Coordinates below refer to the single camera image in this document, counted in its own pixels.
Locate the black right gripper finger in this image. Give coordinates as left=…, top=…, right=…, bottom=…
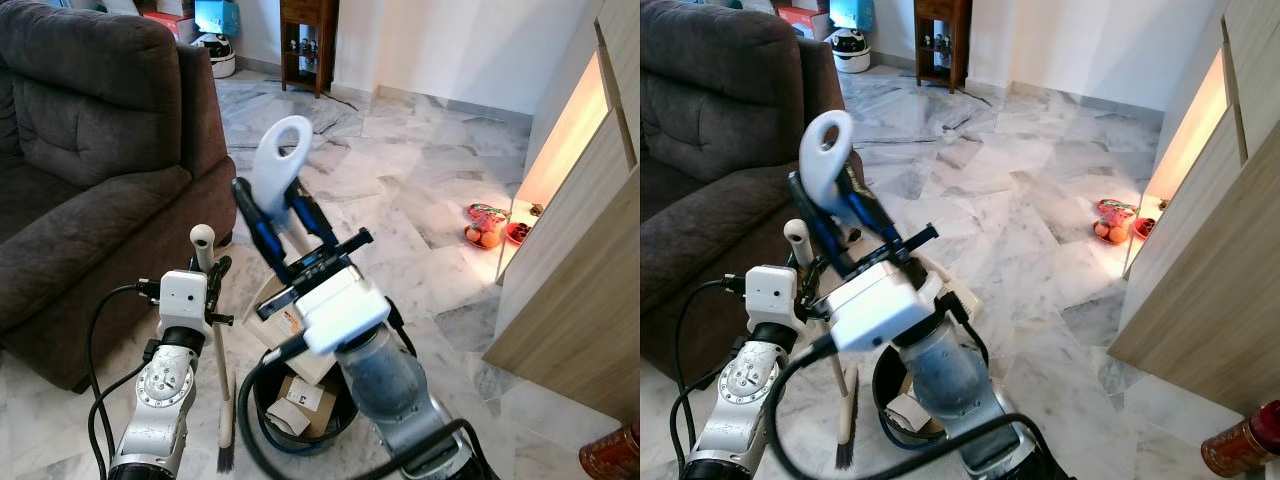
left=787, top=172, right=851, bottom=279
left=843, top=168, right=909, bottom=261
left=232, top=178, right=294, bottom=283
left=287, top=188, right=339, bottom=253

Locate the grey handled broom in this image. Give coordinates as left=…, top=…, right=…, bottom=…
left=189, top=224, right=239, bottom=474

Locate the cardboard piece with label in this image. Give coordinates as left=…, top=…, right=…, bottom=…
left=265, top=375, right=341, bottom=438
left=888, top=375, right=937, bottom=436

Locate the brown fabric sofa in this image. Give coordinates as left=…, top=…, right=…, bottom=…
left=640, top=0, right=851, bottom=397
left=0, top=0, right=239, bottom=393

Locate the white black round appliance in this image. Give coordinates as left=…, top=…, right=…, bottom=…
left=825, top=27, right=873, bottom=75
left=190, top=33, right=238, bottom=79

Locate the brown wooden side table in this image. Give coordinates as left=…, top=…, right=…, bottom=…
left=280, top=0, right=339, bottom=99
left=913, top=0, right=973, bottom=94

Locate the blue box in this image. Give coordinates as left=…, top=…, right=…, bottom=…
left=830, top=0, right=876, bottom=31
left=195, top=0, right=241, bottom=36

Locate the red box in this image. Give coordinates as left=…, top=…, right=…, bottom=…
left=145, top=10, right=197, bottom=42
left=778, top=5, right=831, bottom=41

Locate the light wooden cabinet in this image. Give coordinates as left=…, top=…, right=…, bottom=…
left=1107, top=0, right=1280, bottom=417
left=483, top=0, right=641, bottom=423

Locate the red gold cylindrical container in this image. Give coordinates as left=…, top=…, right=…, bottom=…
left=579, top=420, right=641, bottom=480
left=1200, top=400, right=1280, bottom=479

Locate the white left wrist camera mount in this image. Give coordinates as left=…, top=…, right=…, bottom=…
left=158, top=270, right=213, bottom=337
left=745, top=265, right=802, bottom=337

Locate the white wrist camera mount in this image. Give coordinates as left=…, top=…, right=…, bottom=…
left=745, top=265, right=802, bottom=337
left=813, top=262, right=943, bottom=353
left=158, top=270, right=213, bottom=337
left=295, top=268, right=392, bottom=357

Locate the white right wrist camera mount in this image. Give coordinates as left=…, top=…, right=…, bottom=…
left=295, top=268, right=392, bottom=357
left=813, top=262, right=943, bottom=353

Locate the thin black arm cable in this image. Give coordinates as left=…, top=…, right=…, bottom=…
left=85, top=283, right=166, bottom=480
left=672, top=280, right=751, bottom=476

